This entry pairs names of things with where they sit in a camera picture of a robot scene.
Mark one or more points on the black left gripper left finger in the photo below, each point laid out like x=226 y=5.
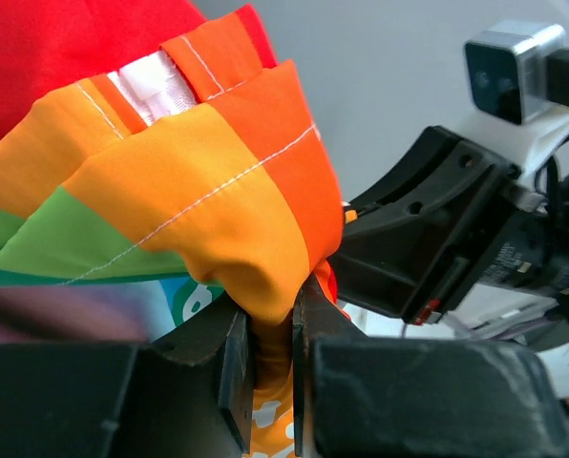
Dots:
x=188 y=394

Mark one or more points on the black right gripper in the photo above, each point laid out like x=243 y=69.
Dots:
x=449 y=215

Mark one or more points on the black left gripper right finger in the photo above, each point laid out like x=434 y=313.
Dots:
x=361 y=396

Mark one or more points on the frog print shirt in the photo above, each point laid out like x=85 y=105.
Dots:
x=140 y=141

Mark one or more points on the purple shorts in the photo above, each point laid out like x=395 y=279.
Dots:
x=120 y=312

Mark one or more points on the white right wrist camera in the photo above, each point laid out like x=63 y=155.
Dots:
x=518 y=74

